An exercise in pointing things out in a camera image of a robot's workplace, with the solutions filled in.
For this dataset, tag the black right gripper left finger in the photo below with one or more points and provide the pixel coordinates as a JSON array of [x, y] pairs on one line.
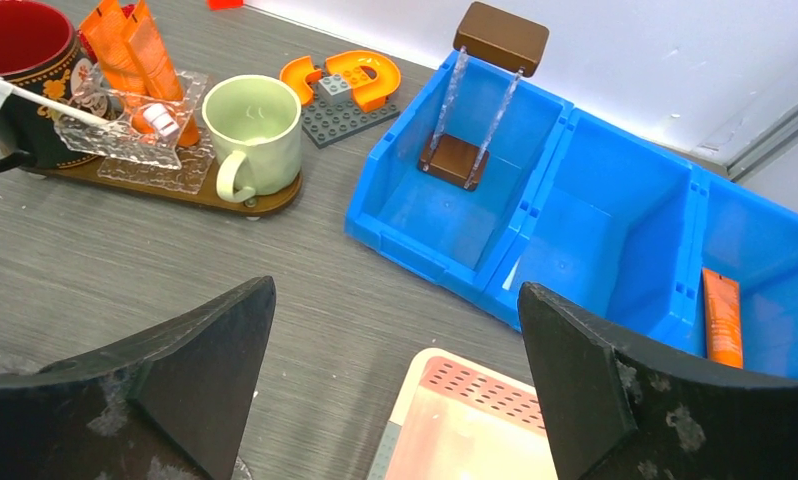
[[169, 402]]

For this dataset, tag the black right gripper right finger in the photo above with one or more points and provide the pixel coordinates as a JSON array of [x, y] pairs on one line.
[[619, 405]]

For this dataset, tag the clear glass toothbrush holder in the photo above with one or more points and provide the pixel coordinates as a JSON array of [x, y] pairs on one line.
[[129, 155]]

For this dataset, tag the light green mug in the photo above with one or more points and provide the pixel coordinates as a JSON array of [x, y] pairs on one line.
[[254, 123]]

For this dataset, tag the white toothbrush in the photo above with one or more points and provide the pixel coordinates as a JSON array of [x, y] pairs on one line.
[[7, 89]]

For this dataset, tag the brown oval wooden tray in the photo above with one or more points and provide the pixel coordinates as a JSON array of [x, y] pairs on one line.
[[206, 197]]

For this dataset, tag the pink plastic basket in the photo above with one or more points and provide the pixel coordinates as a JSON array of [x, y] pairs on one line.
[[456, 419]]

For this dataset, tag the blue plastic organizer bin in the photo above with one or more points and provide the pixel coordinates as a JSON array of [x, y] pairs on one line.
[[611, 222]]

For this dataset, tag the grey baseplate with orange track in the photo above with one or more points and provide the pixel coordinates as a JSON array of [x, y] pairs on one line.
[[350, 92]]

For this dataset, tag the clear holder with brown lid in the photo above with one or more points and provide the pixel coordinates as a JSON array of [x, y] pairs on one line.
[[495, 51]]

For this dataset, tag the small red block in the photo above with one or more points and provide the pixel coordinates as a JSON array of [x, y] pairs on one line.
[[215, 5]]

